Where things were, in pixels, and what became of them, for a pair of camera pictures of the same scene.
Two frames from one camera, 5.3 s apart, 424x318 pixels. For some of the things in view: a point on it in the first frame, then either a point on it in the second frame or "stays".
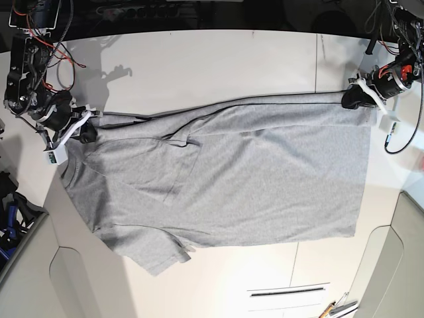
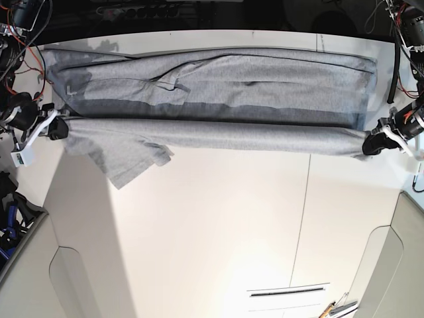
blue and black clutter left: [16, 215] stays
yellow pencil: [326, 311] stays
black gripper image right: [381, 83] -> [409, 121]
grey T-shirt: [154, 185] -> [128, 111]
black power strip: [113, 13] stays
